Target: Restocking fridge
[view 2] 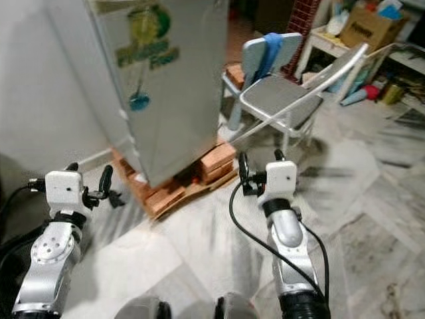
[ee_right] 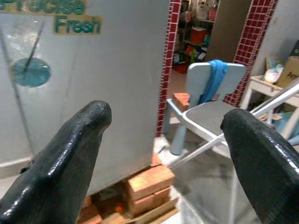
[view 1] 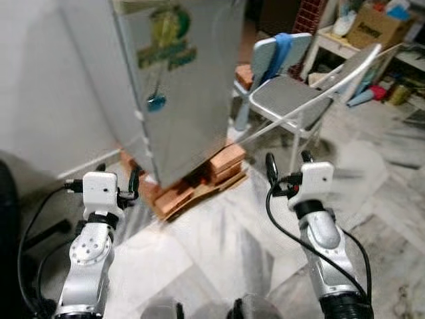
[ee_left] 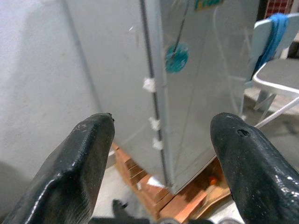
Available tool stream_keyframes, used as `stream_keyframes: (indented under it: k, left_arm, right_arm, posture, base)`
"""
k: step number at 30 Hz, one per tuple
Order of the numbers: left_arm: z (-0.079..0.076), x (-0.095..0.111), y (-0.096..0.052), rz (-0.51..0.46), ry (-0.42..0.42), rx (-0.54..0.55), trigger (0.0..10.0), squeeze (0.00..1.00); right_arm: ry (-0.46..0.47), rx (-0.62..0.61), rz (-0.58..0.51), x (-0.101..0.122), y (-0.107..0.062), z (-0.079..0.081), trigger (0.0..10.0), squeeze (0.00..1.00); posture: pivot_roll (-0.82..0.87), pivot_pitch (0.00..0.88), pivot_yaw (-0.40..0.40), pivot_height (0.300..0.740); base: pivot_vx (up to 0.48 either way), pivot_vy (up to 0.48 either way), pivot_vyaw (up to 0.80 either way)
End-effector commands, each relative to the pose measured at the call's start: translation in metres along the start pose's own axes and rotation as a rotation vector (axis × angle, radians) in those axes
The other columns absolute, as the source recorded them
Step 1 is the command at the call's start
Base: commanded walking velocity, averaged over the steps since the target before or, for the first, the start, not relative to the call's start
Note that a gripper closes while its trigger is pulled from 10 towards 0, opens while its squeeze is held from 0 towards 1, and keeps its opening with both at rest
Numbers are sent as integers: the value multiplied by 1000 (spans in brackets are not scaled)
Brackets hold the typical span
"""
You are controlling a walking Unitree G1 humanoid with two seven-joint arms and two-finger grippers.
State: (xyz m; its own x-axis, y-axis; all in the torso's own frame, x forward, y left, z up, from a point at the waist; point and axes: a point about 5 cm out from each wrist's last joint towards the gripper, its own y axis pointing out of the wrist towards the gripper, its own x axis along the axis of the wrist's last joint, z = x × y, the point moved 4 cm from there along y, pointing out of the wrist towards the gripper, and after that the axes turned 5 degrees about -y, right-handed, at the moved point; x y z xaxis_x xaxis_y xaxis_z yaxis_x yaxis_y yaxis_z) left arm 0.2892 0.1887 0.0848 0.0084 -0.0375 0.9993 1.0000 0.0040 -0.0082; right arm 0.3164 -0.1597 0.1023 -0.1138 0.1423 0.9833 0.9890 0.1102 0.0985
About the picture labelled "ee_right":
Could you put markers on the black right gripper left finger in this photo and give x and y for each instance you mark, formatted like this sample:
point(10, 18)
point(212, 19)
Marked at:
point(58, 168)

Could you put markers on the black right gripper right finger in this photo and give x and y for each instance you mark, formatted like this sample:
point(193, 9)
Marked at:
point(264, 168)

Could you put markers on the grey silver fridge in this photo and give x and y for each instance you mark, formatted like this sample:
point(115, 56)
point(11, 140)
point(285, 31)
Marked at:
point(116, 70)

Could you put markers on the grey metal folding chair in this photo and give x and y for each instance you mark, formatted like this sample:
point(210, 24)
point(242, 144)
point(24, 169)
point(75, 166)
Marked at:
point(205, 119)

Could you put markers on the white low shelf unit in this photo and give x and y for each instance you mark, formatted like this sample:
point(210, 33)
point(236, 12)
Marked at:
point(257, 86)

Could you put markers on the white filled plastic bag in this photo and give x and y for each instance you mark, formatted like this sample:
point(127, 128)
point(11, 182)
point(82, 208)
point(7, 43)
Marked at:
point(273, 74)

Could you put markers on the brown cardboard box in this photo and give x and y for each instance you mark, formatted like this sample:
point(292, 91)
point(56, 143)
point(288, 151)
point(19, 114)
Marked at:
point(289, 72)

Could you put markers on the blue cloth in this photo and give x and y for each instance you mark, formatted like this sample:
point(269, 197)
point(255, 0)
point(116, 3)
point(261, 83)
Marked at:
point(215, 79)

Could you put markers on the broken red brick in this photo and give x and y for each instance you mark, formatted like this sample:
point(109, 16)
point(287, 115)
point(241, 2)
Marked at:
point(181, 100)

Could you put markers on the light blue kid chair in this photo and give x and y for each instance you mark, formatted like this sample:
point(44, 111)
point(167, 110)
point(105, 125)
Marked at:
point(196, 77)

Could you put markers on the green plant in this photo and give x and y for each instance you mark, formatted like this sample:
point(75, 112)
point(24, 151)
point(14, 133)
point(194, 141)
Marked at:
point(194, 57)

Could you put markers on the brown door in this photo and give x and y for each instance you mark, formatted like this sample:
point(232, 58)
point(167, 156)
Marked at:
point(231, 30)

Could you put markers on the orange storage box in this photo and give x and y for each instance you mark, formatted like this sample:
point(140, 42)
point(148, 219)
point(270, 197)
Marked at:
point(198, 35)

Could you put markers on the wooden shelf rack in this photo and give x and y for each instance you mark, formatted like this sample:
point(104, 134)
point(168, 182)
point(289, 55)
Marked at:
point(187, 28)

